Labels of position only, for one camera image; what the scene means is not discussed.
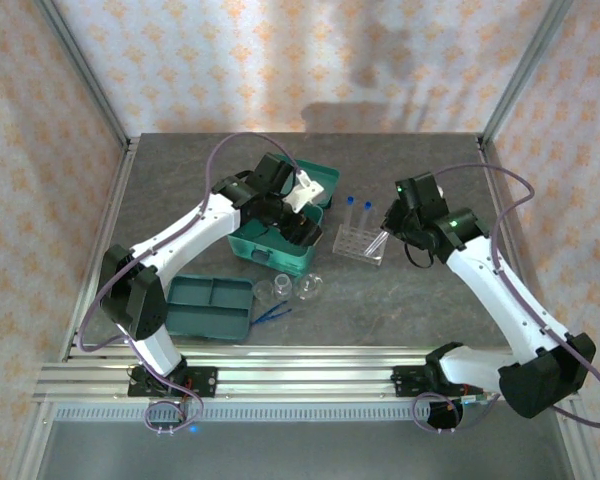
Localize teal plastic storage box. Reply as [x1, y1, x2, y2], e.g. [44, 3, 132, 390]
[227, 158, 341, 276]

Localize small glass beaker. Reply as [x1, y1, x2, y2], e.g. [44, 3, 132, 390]
[273, 273, 294, 301]

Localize large round glass flask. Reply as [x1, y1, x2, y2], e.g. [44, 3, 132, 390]
[295, 272, 326, 301]

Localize clear acrylic test tube rack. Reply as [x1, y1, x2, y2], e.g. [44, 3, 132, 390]
[333, 223, 389, 266]

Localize blue plastic tweezers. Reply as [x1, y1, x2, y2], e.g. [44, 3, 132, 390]
[252, 299, 292, 324]

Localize teal divided tray insert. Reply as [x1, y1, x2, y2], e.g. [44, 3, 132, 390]
[164, 274, 255, 344]

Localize aluminium mounting rails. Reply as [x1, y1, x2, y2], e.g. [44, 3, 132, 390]
[33, 344, 581, 404]

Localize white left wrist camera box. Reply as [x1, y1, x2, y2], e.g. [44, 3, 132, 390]
[282, 169, 326, 211]

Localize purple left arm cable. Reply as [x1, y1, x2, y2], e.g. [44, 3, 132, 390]
[77, 132, 304, 436]

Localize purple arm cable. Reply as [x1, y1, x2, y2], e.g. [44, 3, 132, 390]
[412, 164, 600, 435]
[77, 132, 304, 436]

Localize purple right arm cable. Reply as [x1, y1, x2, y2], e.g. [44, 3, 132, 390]
[412, 164, 600, 435]

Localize aluminium side rail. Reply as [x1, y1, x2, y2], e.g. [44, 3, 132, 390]
[477, 137, 551, 359]
[59, 137, 141, 361]

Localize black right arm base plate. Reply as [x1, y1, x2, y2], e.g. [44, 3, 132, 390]
[392, 363, 461, 400]

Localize aluminium frame post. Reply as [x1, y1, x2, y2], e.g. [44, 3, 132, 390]
[479, 0, 579, 149]
[34, 0, 134, 151]

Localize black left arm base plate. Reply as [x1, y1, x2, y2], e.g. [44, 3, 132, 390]
[127, 364, 219, 400]

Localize slotted grey cable duct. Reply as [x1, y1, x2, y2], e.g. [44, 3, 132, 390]
[54, 403, 564, 424]

